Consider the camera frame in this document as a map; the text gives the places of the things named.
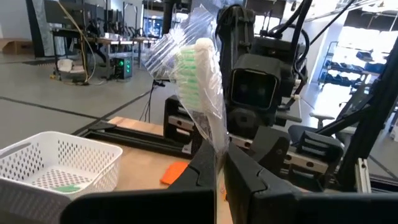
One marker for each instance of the orange flat mat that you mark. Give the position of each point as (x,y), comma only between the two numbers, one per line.
(174,172)

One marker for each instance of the shelf with blue bins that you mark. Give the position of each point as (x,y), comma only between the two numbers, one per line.
(351,65)

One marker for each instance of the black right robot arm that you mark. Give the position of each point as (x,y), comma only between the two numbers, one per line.
(236,34)

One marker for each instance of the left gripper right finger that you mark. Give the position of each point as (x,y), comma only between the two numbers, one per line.
(264,202)

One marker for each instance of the silver aluminium frame bracket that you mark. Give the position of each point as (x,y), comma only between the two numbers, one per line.
(363,174)

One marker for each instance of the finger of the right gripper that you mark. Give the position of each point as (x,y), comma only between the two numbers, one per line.
(196,143)
(270,152)

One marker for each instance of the white bag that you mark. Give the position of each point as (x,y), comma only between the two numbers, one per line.
(65,65)

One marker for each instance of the white perforated plastic basket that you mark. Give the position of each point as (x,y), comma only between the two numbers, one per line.
(93,155)

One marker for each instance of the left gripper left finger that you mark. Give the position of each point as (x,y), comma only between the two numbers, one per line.
(186,205)

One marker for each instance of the black computer with green lights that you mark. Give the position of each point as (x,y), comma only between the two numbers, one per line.
(122,67)

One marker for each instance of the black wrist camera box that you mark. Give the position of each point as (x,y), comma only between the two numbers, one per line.
(253,88)

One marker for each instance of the cardboard box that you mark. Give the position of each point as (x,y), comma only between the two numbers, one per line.
(17,46)

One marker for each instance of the grey covered equipment rack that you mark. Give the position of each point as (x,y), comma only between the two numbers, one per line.
(46,28)

